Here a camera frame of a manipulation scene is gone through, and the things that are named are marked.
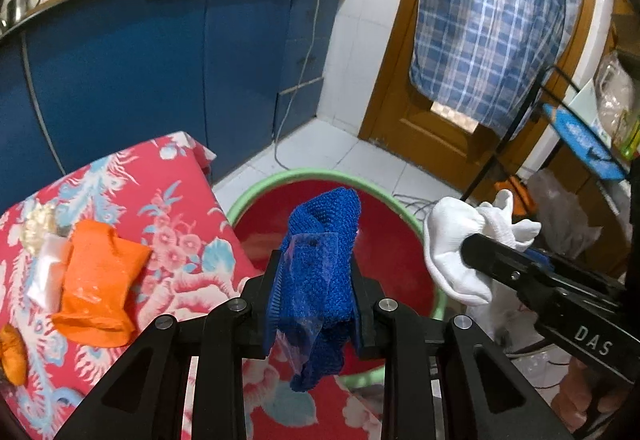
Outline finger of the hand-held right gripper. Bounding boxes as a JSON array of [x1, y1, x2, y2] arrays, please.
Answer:
[[527, 247, 556, 271], [461, 232, 561, 303]]

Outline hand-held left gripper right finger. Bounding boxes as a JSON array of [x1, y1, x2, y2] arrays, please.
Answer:
[[350, 260, 576, 440]]

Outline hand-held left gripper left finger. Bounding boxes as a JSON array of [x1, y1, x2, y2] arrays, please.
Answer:
[[52, 247, 286, 440]]

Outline white sock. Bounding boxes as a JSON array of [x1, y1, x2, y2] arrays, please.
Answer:
[[422, 190, 542, 305]]

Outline blue knitted cloth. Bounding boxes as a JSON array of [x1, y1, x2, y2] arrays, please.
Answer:
[[277, 187, 362, 393]]

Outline red basin with green rim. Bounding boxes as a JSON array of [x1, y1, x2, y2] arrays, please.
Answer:
[[225, 168, 448, 393]]

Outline person's right hand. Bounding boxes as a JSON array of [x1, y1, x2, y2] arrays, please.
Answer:
[[554, 360, 626, 431]]

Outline clear plastic bag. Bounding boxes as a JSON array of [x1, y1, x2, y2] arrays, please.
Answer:
[[527, 167, 603, 261]]

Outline orange plastic tool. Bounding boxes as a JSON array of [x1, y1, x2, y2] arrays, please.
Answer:
[[492, 175, 538, 215]]

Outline black metal rack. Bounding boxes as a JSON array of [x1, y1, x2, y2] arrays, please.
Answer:
[[460, 64, 640, 221]]

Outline red floral tablecloth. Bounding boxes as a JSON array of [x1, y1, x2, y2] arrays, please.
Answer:
[[0, 132, 436, 440]]

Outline white flat box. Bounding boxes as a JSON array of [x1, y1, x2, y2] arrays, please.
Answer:
[[572, 84, 613, 141]]

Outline wooden door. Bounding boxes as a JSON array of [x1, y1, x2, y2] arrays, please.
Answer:
[[357, 0, 601, 201]]

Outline orange plastic bag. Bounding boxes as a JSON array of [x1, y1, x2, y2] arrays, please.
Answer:
[[51, 220, 153, 348]]

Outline plastic bag of food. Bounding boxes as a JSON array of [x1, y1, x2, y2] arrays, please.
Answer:
[[595, 52, 640, 141]]

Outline white plastic packet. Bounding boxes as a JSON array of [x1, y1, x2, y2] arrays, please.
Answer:
[[27, 234, 76, 313]]

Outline blue plaid cloth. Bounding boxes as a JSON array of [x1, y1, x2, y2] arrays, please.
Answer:
[[409, 0, 586, 131]]

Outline small crumpled tissue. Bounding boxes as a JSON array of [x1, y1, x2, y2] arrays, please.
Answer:
[[20, 206, 60, 257]]

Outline orange peel piece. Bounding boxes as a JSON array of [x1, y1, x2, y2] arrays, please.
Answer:
[[0, 324, 28, 386]]

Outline steel kettle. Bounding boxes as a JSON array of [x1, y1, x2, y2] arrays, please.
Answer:
[[6, 0, 43, 20]]

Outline grey floor cables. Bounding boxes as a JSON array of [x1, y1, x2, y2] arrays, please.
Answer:
[[392, 192, 438, 221]]

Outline white power cable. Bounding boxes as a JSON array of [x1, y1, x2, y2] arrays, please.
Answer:
[[274, 0, 321, 171]]

